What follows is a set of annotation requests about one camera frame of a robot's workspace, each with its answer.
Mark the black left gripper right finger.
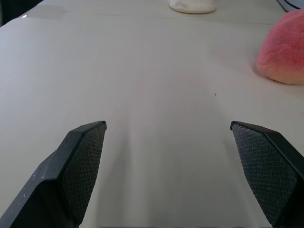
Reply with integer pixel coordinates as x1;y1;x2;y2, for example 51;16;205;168
229;121;304;228

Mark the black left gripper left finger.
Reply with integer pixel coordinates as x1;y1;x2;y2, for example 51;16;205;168
0;120;107;228

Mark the white object with dark rim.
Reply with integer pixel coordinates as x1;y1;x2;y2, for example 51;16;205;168
277;0;304;12

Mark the pink plush peach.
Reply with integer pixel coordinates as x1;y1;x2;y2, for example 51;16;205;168
256;9;304;85

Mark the white plush object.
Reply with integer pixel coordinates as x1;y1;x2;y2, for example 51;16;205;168
167;0;218;14

